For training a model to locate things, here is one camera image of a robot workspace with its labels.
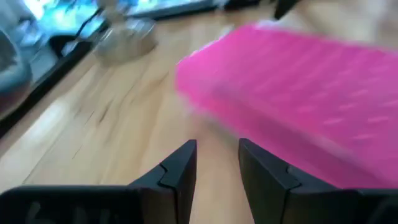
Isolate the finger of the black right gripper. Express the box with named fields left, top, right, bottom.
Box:
left=273, top=0, right=301, bottom=20

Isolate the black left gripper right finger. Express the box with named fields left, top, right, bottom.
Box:
left=238, top=138, right=398, bottom=224

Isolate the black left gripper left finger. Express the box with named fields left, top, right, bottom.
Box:
left=0, top=139, right=198, bottom=224

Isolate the pink plastic pencil case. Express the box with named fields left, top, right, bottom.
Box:
left=174, top=23, right=398, bottom=190

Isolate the silver lamp with white shade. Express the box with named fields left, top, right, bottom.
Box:
left=91, top=0, right=158, bottom=66

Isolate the black table edge frame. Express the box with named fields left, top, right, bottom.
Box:
left=0, top=0, right=262, bottom=139

